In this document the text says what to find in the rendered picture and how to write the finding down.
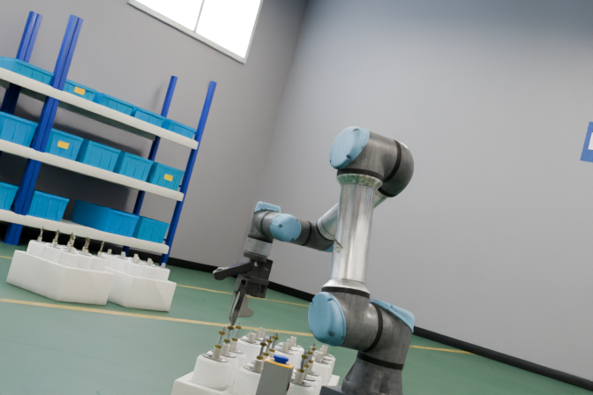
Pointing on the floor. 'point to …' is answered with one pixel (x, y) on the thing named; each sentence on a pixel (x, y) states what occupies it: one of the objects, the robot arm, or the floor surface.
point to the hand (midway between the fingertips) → (230, 320)
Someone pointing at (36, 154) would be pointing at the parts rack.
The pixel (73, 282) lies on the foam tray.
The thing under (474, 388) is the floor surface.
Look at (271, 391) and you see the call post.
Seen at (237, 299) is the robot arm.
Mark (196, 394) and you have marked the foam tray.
